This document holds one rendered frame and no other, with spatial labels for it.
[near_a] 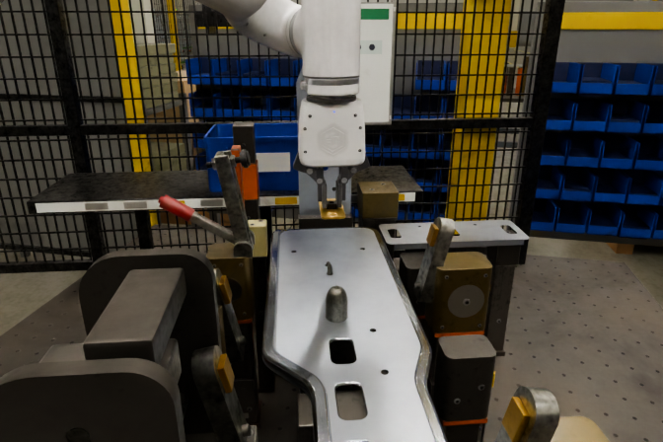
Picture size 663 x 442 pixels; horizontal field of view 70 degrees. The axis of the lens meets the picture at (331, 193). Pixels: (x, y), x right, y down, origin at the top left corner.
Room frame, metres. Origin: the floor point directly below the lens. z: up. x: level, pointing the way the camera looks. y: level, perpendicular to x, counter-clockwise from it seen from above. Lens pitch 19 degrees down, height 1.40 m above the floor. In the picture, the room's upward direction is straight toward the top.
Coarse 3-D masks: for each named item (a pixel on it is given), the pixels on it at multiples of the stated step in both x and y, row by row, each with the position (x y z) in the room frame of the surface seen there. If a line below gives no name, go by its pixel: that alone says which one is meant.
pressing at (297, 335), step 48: (288, 240) 0.85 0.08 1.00; (336, 240) 0.85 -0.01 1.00; (288, 288) 0.67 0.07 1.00; (384, 288) 0.67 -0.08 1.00; (288, 336) 0.54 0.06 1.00; (336, 336) 0.54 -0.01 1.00; (384, 336) 0.54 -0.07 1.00; (336, 384) 0.45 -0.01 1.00; (384, 384) 0.45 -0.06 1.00; (336, 432) 0.38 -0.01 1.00; (384, 432) 0.38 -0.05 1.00; (432, 432) 0.38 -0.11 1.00
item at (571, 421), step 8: (568, 416) 0.36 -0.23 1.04; (576, 416) 0.36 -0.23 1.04; (560, 424) 0.35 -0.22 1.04; (568, 424) 0.35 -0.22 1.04; (576, 424) 0.35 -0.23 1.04; (584, 424) 0.35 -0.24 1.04; (592, 424) 0.35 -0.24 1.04; (560, 432) 0.34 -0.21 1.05; (568, 432) 0.34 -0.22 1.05; (576, 432) 0.34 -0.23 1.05; (584, 432) 0.34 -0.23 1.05; (592, 432) 0.34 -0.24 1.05; (600, 432) 0.34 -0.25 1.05; (552, 440) 0.33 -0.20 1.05; (560, 440) 0.33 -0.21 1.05; (568, 440) 0.33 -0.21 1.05; (576, 440) 0.33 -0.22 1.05; (584, 440) 0.33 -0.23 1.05; (592, 440) 0.33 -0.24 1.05; (600, 440) 0.33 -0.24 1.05; (608, 440) 0.33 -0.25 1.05
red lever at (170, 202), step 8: (160, 200) 0.69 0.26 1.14; (168, 200) 0.69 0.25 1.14; (176, 200) 0.69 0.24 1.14; (168, 208) 0.68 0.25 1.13; (176, 208) 0.68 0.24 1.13; (184, 208) 0.69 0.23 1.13; (192, 208) 0.70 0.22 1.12; (184, 216) 0.68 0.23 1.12; (192, 216) 0.69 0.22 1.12; (200, 216) 0.70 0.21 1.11; (200, 224) 0.69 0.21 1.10; (208, 224) 0.69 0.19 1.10; (216, 224) 0.70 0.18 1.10; (216, 232) 0.69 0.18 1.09; (224, 232) 0.69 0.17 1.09; (232, 232) 0.70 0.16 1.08; (232, 240) 0.69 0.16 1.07
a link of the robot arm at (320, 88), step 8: (304, 80) 0.71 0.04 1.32; (312, 80) 0.69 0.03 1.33; (320, 80) 0.68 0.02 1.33; (328, 80) 0.68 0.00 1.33; (336, 80) 0.68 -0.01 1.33; (344, 80) 0.68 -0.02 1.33; (352, 80) 0.69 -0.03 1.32; (304, 88) 0.70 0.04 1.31; (312, 88) 0.69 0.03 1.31; (320, 88) 0.68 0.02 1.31; (328, 88) 0.68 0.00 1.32; (336, 88) 0.68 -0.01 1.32; (344, 88) 0.68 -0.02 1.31; (352, 88) 0.69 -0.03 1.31; (312, 96) 0.70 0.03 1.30; (320, 96) 0.69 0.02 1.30; (328, 96) 0.69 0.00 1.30; (336, 96) 0.69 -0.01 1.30; (344, 96) 0.69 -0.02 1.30
